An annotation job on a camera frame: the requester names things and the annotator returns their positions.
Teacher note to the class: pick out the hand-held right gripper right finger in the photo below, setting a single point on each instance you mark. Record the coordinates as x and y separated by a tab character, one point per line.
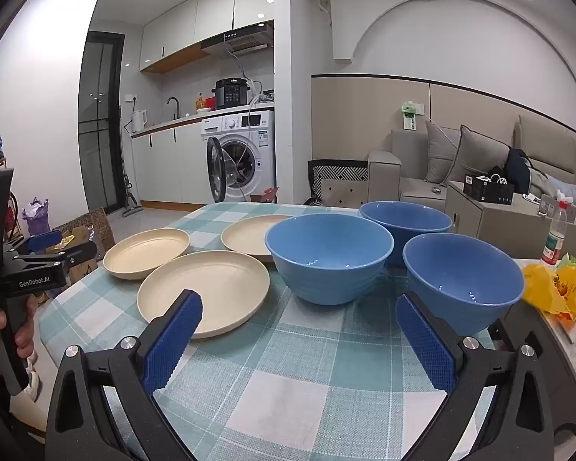
425	345

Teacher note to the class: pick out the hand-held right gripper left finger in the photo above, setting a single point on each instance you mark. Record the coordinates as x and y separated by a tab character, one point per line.
173	341

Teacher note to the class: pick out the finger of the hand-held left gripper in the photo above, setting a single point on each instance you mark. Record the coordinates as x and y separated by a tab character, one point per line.
79	251
45	239

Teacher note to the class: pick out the cream plate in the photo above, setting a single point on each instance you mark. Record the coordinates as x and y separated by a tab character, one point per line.
249	240
146	252
204	293

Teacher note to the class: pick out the blue bowl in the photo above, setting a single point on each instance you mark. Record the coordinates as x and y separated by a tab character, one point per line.
329	254
461	269
405	218

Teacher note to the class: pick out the person's left hand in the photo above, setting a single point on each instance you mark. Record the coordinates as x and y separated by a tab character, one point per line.
25	331

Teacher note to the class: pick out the purple bag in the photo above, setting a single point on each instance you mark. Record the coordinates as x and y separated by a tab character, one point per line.
38	221

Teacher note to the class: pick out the patterned brown cardboard sheet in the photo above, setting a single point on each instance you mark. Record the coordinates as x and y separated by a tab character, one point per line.
103	230

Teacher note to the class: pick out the dark glass door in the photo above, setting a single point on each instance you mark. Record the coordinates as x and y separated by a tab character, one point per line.
101	129

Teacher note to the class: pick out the white kitchen base cabinets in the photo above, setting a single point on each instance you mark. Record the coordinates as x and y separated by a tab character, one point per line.
173	163

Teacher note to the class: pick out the yellow plastic bag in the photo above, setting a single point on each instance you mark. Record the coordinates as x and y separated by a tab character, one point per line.
547	288

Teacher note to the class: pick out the person's white shoe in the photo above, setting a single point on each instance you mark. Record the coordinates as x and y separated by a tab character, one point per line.
33	384

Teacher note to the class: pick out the grey side cabinet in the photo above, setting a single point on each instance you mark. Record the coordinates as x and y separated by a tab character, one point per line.
499	225

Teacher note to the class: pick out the white electric kettle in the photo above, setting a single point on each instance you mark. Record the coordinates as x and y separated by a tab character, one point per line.
139	120

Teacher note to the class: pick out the black cardboard box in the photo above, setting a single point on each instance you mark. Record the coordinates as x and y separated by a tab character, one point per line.
489	194

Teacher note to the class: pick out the green plastic bag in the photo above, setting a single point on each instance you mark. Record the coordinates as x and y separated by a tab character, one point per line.
569	261

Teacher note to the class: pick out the clear water bottle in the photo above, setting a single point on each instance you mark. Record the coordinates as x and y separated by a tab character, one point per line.
554	240

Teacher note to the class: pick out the kitchen faucet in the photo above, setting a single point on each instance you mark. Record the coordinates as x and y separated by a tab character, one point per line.
177	108

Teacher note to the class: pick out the red cardboard box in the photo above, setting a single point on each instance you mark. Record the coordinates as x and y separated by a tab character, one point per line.
268	194

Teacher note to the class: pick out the grey sofa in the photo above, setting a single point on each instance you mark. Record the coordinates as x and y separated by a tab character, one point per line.
384	173

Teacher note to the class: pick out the person's dark clothing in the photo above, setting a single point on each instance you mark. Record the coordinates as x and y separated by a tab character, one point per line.
5	422

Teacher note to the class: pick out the yellow bottle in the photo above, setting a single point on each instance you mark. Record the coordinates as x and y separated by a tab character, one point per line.
200	103

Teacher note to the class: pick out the grey cushion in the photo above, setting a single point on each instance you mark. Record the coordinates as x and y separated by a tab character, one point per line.
480	158
439	153

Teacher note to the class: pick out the dark jacket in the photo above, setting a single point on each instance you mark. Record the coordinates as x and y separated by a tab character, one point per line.
517	168

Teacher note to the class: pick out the white washing machine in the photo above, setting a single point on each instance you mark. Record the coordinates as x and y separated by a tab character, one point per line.
259	134

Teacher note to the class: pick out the black pressure cooker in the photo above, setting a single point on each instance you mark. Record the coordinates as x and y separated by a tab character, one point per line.
230	93

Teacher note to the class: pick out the range hood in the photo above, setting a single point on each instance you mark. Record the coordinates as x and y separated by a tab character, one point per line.
240	38

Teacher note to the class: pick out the wall socket with green tag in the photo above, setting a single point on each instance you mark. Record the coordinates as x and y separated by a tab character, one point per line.
409	117

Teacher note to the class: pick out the white wall cabinets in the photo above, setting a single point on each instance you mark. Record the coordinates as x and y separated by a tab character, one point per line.
211	9

